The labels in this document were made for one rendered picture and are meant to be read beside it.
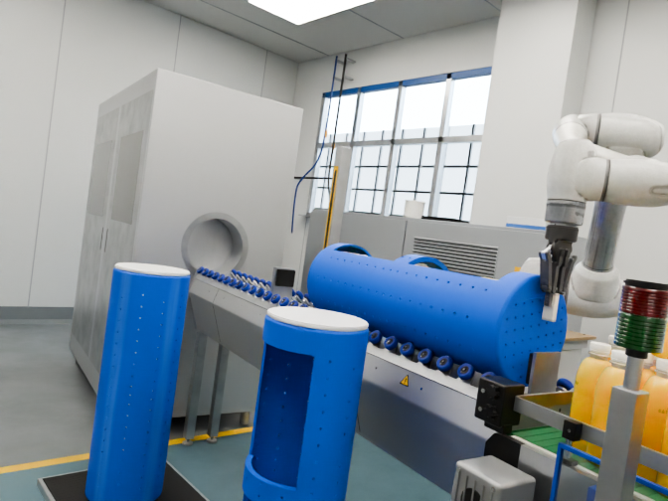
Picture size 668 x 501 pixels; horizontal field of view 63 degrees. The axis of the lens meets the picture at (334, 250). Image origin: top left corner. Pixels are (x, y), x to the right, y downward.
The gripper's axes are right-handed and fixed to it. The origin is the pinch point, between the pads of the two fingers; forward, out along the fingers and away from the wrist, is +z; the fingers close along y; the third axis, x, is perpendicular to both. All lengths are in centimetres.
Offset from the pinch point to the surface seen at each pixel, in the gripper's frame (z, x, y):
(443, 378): 23.2, 19.0, -13.3
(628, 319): -4, -40, -41
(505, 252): -14, 128, 142
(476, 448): 35.9, 3.9, -15.0
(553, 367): 14.4, -2.8, 0.4
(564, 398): 19.4, -10.0, -4.8
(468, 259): -6, 152, 138
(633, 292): -8, -40, -41
